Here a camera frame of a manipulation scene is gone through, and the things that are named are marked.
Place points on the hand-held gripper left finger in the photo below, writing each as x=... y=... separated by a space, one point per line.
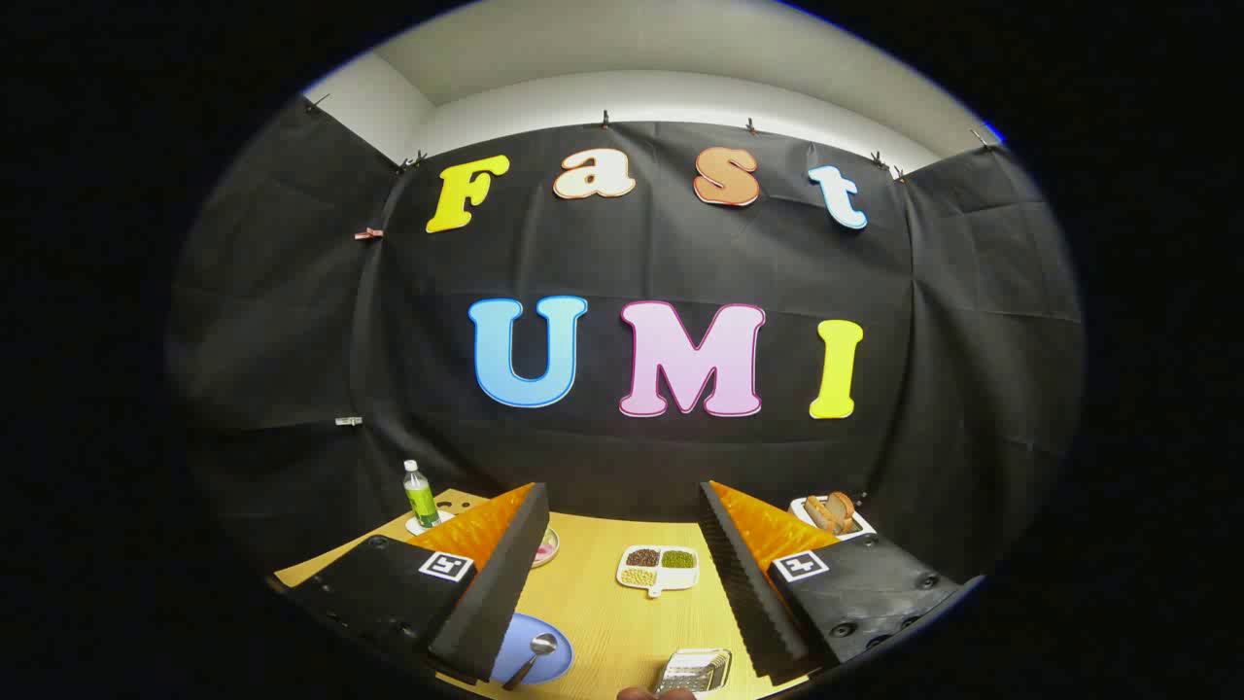
x=486 y=603

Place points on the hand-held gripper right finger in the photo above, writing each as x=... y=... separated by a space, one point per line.
x=753 y=603

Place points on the white divided dish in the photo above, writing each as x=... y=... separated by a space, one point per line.
x=680 y=578

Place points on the oval plate with food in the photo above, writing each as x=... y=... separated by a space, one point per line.
x=546 y=549

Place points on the blue round plate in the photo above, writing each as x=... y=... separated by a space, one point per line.
x=544 y=666

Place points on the green beans heap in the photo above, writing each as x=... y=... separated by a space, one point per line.
x=677 y=559

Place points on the white square coaster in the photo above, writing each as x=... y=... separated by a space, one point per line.
x=445 y=518

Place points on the bread slice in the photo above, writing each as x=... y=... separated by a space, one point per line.
x=819 y=513
x=844 y=504

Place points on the yellow beans heap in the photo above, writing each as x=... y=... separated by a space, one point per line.
x=637 y=577

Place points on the dark brown beans heap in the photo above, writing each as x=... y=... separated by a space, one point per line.
x=642 y=557

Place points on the green drink bottle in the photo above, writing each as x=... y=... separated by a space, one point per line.
x=421 y=498

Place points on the white toaster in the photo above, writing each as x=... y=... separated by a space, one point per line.
x=855 y=528

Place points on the black backdrop cloth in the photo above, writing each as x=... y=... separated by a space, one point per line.
x=632 y=253

